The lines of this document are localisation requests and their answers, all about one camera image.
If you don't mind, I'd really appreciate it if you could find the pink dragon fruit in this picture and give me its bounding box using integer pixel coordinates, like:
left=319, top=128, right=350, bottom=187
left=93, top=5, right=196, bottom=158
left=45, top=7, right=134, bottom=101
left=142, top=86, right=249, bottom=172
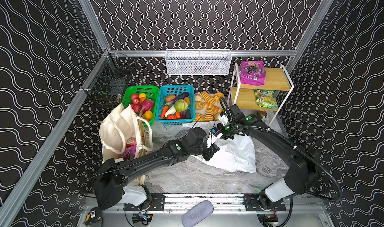
left=139, top=100, right=155, bottom=116

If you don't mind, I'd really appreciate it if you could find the red soda can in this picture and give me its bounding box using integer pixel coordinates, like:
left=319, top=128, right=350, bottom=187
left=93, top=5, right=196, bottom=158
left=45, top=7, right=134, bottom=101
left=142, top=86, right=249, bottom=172
left=126, top=138, right=137, bottom=148

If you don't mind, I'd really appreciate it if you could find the grey cloth pad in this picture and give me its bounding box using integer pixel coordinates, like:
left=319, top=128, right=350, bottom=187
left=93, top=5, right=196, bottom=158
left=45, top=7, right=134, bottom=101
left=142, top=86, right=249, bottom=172
left=182, top=200, right=214, bottom=227

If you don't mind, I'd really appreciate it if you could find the green plastic basket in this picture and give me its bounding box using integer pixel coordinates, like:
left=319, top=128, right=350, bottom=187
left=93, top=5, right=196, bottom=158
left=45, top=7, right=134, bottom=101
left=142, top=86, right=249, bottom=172
left=122, top=86, right=160, bottom=126

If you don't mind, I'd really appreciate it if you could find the floral canvas tote bag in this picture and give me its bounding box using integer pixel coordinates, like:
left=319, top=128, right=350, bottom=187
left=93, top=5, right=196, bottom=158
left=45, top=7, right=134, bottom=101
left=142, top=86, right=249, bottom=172
left=136, top=121, right=154, bottom=186

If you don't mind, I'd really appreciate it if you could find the green white can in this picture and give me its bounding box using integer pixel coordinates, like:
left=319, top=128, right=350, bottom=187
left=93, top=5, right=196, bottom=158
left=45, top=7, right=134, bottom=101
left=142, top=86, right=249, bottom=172
left=257, top=111, right=267, bottom=121

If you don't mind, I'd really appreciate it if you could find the yellow orange pepper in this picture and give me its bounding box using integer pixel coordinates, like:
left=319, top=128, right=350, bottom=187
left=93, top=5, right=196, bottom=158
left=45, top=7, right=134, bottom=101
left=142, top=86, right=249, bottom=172
left=184, top=97, right=191, bottom=106

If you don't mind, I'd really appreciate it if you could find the orange carrot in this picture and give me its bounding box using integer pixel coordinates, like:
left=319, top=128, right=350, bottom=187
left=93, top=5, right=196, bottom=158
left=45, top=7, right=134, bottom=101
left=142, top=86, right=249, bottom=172
left=161, top=105, right=169, bottom=120

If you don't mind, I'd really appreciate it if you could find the pumpkin shaped bread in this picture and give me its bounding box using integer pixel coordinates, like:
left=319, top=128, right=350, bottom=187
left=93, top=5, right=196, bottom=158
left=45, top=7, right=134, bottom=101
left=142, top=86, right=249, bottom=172
left=214, top=92, right=225, bottom=103

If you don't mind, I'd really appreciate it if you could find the purple eggplant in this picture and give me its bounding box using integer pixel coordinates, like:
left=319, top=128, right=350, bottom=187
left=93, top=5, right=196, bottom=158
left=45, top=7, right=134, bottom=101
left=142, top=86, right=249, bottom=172
left=168, top=92, right=189, bottom=105

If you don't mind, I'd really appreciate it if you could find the white plastic bag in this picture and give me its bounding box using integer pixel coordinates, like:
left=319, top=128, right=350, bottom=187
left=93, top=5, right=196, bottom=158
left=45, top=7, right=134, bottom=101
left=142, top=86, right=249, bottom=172
left=195, top=136, right=256, bottom=173

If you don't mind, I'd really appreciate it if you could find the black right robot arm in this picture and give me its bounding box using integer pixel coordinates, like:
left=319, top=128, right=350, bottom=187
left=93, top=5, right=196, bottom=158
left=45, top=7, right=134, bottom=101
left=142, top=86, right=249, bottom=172
left=217, top=97, right=342, bottom=210

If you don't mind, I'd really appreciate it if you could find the green cabbage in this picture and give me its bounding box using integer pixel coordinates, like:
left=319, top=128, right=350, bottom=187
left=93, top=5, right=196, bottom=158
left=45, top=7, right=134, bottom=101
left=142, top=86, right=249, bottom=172
left=174, top=99, right=189, bottom=113

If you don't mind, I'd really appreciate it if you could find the purple snack bag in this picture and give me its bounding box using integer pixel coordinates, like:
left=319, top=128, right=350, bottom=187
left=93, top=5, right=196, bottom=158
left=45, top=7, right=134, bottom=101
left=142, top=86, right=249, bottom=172
left=239, top=61, right=267, bottom=86
left=121, top=145, right=137, bottom=161

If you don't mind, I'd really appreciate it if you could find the brown potato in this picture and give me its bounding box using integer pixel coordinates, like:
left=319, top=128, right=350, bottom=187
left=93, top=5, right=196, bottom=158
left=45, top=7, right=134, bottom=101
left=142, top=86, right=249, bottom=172
left=165, top=95, right=176, bottom=103

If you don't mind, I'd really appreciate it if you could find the long striped bread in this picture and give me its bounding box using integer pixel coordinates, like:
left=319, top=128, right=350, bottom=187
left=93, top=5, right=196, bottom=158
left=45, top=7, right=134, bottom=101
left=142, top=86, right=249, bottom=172
left=203, top=102, right=223, bottom=114

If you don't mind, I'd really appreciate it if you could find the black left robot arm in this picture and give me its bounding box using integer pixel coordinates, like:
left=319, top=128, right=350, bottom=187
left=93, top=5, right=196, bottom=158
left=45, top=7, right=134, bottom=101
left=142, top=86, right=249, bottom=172
left=91, top=127, right=220, bottom=210

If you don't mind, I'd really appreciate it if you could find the black wire wall basket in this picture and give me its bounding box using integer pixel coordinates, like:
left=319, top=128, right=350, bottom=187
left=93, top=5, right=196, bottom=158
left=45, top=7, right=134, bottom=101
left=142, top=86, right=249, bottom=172
left=85, top=53, right=137, bottom=110

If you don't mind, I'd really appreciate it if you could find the knotted round bun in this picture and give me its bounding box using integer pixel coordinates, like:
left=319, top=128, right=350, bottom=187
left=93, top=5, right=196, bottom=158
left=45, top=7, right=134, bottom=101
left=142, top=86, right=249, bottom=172
left=194, top=113, right=205, bottom=122

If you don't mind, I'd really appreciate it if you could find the green yellow snack bag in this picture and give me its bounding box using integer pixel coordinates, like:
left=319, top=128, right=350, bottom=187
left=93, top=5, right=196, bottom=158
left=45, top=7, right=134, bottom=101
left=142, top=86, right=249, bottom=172
left=254, top=90, right=278, bottom=109

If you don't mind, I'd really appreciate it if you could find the white wooden two-tier shelf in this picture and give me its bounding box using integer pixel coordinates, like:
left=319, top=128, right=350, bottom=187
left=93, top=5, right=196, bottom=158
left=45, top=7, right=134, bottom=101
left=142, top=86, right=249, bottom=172
left=227, top=64, right=295, bottom=125

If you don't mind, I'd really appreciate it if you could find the cream canvas tote bag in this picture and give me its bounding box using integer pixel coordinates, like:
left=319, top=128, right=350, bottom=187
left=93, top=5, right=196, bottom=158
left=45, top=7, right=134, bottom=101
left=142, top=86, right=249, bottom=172
left=99, top=104, right=154, bottom=162

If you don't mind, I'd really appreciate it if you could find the yellow black tape measure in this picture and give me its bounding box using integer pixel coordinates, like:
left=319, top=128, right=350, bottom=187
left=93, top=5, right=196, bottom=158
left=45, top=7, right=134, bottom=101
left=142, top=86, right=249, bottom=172
left=83, top=207, right=104, bottom=227

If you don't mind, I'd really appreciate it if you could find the white wire wall basket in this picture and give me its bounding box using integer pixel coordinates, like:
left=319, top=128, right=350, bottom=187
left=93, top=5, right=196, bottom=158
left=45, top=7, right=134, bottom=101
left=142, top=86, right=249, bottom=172
left=165, top=49, right=232, bottom=76

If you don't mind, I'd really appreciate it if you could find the beige bread tray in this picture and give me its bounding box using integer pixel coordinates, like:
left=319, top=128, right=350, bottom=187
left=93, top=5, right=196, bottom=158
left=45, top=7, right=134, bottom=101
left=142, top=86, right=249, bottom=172
left=195, top=91, right=221, bottom=121

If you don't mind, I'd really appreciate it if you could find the striped bread roll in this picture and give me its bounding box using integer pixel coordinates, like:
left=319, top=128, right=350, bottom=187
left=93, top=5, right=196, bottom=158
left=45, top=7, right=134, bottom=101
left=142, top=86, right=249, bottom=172
left=204, top=108, right=216, bottom=122

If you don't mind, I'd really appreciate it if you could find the teal plastic basket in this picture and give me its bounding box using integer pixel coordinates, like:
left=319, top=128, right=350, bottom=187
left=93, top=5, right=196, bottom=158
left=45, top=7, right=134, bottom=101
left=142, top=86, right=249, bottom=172
left=156, top=85, right=196, bottom=126

